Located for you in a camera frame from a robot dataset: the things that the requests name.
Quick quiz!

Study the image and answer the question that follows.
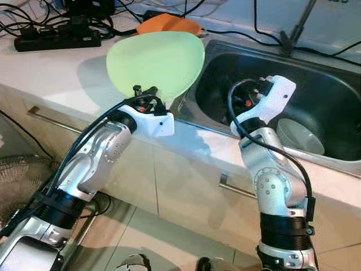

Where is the light green plate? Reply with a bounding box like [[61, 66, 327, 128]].
[[106, 31, 206, 104]]

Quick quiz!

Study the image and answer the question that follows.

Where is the white bowl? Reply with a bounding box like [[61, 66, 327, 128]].
[[276, 117, 327, 156]]

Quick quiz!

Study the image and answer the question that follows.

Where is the beige kitchen counter cabinet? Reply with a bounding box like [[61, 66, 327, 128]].
[[0, 85, 361, 271]]

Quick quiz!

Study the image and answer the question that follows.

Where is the orange bowl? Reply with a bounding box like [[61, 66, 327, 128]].
[[135, 14, 202, 38]]

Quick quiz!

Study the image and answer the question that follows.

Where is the stainless steel sink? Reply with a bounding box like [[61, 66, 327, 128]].
[[171, 38, 361, 180]]

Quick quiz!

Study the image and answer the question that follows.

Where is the flat black power brick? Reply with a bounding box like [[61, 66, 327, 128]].
[[144, 10, 175, 19]]

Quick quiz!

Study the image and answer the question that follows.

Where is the metal faucet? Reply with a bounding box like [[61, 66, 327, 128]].
[[279, 0, 318, 56]]

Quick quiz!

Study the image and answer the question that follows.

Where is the black adapter box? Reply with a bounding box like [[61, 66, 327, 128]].
[[65, 0, 116, 16]]

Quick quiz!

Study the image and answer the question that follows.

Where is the black power strip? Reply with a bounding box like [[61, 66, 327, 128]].
[[14, 27, 103, 53]]

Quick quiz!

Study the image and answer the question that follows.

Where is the black floor fan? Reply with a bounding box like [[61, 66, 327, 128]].
[[0, 155, 63, 226]]

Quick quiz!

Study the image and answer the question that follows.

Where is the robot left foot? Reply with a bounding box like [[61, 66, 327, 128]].
[[116, 253, 153, 271]]

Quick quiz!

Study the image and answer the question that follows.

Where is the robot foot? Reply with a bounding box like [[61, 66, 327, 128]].
[[196, 257, 227, 271], [116, 253, 153, 271]]

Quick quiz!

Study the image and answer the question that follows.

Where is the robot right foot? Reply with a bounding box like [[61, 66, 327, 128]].
[[196, 257, 227, 271]]

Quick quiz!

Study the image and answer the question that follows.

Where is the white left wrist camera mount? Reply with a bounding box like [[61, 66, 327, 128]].
[[129, 103, 176, 138]]

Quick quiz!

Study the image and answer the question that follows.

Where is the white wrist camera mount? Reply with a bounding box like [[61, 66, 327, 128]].
[[129, 103, 176, 138], [234, 75, 297, 137]]

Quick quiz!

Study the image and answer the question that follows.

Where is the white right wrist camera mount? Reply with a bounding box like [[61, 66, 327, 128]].
[[234, 75, 297, 137]]

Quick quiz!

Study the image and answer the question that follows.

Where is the thin black cable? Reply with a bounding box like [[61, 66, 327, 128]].
[[202, 28, 283, 49], [253, 0, 283, 47]]

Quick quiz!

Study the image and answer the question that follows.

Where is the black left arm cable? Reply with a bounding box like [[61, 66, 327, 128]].
[[0, 93, 147, 238]]

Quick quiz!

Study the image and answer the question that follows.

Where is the black hanging cable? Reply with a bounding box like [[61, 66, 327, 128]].
[[0, 109, 54, 161]]

